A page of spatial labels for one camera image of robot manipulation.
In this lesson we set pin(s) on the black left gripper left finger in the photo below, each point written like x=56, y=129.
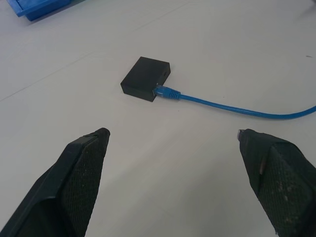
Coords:
x=74, y=177

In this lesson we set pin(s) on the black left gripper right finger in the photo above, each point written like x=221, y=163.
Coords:
x=279, y=177

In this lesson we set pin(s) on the small black box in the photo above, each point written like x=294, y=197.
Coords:
x=145, y=77

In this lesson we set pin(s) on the blue plastic bin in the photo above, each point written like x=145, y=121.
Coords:
x=37, y=8

